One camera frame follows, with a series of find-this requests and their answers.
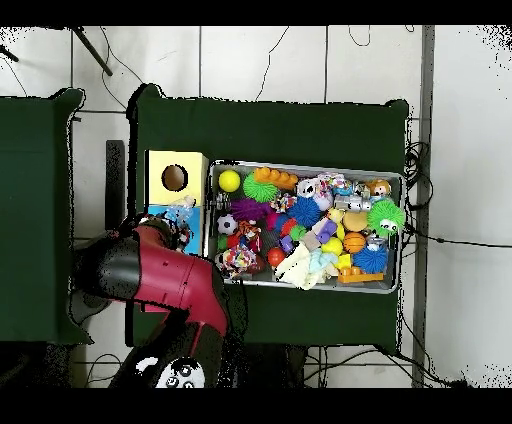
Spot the wooden box with three holes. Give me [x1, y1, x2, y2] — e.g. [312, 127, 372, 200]
[142, 149, 209, 314]

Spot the clear mesh bin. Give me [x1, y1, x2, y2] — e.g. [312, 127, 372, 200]
[202, 159, 404, 296]

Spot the purple spiky ball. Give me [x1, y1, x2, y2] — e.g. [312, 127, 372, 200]
[229, 198, 274, 222]

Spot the small soccer ball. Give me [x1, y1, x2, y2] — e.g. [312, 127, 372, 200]
[216, 213, 239, 236]

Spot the orange toy block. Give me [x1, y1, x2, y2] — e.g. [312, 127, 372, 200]
[252, 165, 300, 190]

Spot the yellow ball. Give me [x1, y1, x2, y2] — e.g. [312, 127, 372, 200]
[217, 169, 242, 193]

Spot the blue spiky ball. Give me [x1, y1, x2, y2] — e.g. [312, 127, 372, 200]
[288, 195, 324, 228]

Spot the cream knitted cloth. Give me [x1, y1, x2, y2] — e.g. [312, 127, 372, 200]
[273, 240, 339, 291]

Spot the dark green tablecloth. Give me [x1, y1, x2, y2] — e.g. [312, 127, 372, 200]
[126, 83, 410, 353]
[0, 88, 94, 346]

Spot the silver toy robot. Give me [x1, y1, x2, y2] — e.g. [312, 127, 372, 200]
[333, 193, 373, 213]

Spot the small basketball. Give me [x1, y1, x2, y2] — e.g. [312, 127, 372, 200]
[342, 231, 368, 255]

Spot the green spiky ball with eyes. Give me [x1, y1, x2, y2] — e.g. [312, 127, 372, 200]
[366, 199, 406, 238]

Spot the black flat panel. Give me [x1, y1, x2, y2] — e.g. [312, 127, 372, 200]
[104, 139, 126, 231]

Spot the black floor cable with plug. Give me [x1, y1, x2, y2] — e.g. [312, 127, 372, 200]
[403, 223, 512, 249]

